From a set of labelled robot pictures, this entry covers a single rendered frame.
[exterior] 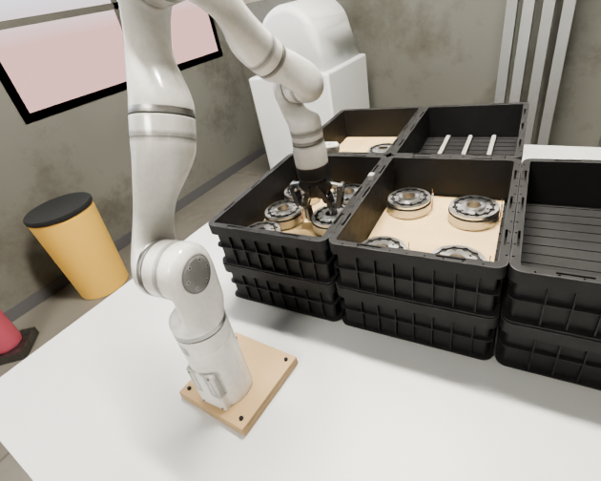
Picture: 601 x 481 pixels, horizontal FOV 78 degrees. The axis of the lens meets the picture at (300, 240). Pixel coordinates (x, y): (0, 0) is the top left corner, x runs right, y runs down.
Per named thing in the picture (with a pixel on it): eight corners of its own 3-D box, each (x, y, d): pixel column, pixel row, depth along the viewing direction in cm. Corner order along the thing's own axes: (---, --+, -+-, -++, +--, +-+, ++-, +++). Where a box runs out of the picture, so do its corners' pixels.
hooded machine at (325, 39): (375, 169, 307) (361, -14, 237) (344, 200, 272) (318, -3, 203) (306, 163, 343) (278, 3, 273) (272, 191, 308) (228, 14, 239)
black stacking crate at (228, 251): (332, 289, 76) (324, 244, 70) (220, 265, 90) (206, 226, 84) (390, 196, 103) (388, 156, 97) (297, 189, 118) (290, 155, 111)
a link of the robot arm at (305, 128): (279, 144, 83) (310, 148, 78) (262, 71, 74) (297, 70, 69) (299, 133, 87) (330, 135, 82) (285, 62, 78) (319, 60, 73)
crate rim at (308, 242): (326, 252, 71) (324, 242, 69) (207, 233, 85) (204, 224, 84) (389, 163, 98) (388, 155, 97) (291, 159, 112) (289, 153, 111)
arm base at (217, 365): (233, 414, 67) (201, 350, 58) (196, 397, 72) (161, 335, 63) (261, 373, 73) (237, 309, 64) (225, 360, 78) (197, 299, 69)
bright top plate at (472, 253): (483, 285, 63) (483, 282, 63) (422, 275, 68) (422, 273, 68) (489, 251, 70) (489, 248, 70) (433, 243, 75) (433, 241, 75)
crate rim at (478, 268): (506, 282, 56) (507, 269, 55) (326, 253, 71) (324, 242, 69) (521, 168, 84) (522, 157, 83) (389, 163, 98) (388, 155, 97)
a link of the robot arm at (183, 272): (208, 231, 56) (239, 314, 65) (163, 226, 60) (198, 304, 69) (165, 268, 49) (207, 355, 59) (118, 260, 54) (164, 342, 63)
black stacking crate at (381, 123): (390, 195, 104) (388, 156, 97) (298, 188, 118) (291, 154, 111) (424, 140, 131) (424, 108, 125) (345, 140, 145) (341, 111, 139)
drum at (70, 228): (113, 261, 261) (71, 188, 230) (144, 273, 242) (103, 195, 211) (65, 294, 238) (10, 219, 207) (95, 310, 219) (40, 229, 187)
